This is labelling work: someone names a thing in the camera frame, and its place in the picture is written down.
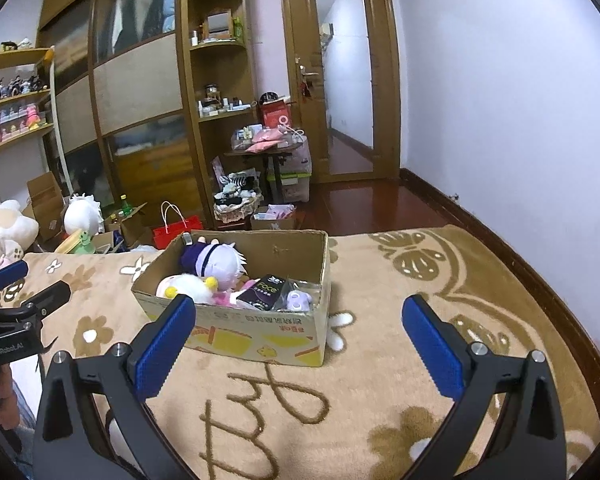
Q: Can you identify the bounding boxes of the black packet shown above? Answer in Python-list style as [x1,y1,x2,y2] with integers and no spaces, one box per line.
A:
[236,275,291,311]

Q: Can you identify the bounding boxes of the white and tan plush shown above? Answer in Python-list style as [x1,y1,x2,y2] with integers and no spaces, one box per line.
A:
[0,199,40,273]

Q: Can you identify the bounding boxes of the tall open cardboard box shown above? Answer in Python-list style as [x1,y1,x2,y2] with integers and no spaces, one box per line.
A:
[26,171,66,241]

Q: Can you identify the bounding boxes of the white fluffy plush toy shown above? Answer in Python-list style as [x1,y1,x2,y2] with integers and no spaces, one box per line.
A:
[156,272,218,305]

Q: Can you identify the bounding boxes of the wooden door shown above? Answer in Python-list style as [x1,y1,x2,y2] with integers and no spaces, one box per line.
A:
[278,0,401,184]

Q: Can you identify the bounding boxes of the large white plush head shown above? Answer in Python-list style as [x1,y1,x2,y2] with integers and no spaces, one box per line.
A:
[63,192,104,236]

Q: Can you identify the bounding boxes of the wooden wardrobe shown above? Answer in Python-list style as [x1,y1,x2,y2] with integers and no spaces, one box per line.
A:
[37,0,206,221]

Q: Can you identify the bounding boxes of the red paper bag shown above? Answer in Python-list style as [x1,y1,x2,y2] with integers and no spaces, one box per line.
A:
[152,201,204,250]

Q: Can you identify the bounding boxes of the red gift box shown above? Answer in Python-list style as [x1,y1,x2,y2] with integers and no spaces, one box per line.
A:
[260,100,292,131]

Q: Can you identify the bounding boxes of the wicker basket with clothes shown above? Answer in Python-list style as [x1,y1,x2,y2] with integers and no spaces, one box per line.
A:
[213,192,263,225]

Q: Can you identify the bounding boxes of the person's left hand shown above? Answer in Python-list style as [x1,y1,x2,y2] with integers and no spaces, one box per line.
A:
[0,372,18,433]

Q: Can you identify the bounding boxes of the cardboard box with bottles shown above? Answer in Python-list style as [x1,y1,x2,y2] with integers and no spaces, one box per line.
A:
[102,202,153,248]

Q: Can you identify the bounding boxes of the wooden corner shelf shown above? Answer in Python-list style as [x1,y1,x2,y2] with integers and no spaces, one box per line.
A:
[177,0,261,231]

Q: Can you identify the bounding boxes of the white pole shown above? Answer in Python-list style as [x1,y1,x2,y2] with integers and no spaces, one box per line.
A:
[47,57,76,196]

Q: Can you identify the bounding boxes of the pink plush toy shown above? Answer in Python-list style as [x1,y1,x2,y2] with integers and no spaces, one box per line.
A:
[212,277,261,308]

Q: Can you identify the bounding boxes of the pink packets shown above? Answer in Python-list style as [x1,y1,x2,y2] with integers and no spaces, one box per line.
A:
[245,127,288,153]

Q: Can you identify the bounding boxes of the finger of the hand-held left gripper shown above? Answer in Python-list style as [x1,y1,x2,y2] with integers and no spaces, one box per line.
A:
[17,281,72,322]
[0,260,30,295]

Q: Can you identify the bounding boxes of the tan flower printed blanket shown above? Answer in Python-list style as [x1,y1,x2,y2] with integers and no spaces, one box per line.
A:
[0,225,600,480]

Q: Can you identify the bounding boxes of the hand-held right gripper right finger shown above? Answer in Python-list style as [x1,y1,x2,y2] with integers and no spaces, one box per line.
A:
[401,295,567,480]

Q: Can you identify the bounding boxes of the white-haired plush doll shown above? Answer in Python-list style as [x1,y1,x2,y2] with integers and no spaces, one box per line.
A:
[180,241,248,291]

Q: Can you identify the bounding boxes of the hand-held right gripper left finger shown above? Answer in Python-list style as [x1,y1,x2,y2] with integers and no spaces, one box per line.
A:
[32,294,198,480]

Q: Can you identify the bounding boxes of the low cardboard box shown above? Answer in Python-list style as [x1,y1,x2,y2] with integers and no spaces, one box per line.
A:
[251,204,297,231]

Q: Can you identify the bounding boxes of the wall shelf with figurines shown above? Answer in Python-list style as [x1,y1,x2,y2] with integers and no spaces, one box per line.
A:
[0,47,56,153]

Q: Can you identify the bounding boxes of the small purple plush toy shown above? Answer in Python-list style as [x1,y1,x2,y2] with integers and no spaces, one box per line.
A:
[286,290,313,312]

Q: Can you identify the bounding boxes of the green frog toy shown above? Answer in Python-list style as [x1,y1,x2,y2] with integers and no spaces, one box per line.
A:
[55,229,95,256]

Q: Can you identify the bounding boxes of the small dark table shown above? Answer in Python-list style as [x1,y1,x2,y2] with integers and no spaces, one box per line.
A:
[225,142,305,203]

